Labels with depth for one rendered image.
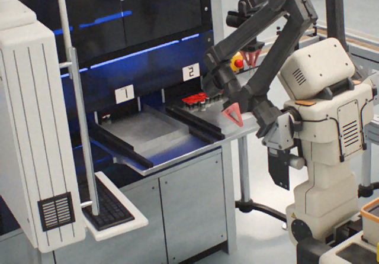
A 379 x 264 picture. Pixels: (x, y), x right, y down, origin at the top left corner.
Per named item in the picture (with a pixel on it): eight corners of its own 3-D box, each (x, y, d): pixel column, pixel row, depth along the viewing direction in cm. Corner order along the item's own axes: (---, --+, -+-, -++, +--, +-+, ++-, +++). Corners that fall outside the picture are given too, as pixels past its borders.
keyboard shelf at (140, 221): (35, 196, 303) (34, 190, 302) (102, 175, 314) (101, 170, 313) (75, 250, 266) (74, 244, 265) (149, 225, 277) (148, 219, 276)
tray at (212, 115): (173, 112, 341) (173, 104, 339) (221, 95, 354) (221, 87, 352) (221, 136, 315) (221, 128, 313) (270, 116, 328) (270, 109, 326)
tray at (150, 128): (92, 128, 332) (91, 120, 330) (144, 110, 345) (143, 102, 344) (134, 154, 306) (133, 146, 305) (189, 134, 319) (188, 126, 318)
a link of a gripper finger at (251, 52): (249, 62, 319) (247, 40, 315) (263, 64, 315) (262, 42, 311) (238, 67, 314) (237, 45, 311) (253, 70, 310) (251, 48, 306)
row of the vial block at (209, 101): (188, 112, 339) (186, 102, 337) (221, 100, 348) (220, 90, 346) (190, 113, 337) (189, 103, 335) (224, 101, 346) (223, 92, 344)
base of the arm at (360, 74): (357, 84, 268) (379, 74, 275) (343, 66, 271) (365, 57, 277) (346, 99, 275) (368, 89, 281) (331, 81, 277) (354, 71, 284)
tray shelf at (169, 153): (82, 135, 330) (82, 131, 329) (215, 89, 365) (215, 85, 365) (143, 176, 294) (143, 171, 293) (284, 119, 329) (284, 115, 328)
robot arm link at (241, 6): (244, 2, 300) (259, -1, 306) (222, -2, 308) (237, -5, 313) (243, 32, 304) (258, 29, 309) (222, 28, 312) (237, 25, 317)
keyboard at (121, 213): (60, 185, 304) (60, 179, 303) (94, 174, 309) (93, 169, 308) (98, 231, 271) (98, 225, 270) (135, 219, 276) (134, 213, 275)
